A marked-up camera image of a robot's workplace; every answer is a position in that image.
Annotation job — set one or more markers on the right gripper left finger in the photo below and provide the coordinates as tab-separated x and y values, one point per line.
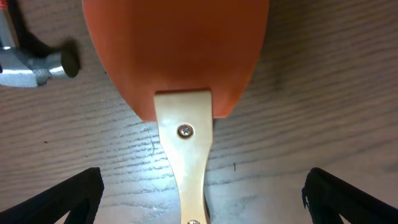
77	197

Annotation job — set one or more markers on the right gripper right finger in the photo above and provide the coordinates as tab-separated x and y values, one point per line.
330	200

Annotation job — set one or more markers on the steel claw hammer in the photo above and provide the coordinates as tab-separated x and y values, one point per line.
21	68

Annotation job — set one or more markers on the orange scraper wooden handle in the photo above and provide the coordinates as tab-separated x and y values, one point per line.
181	64

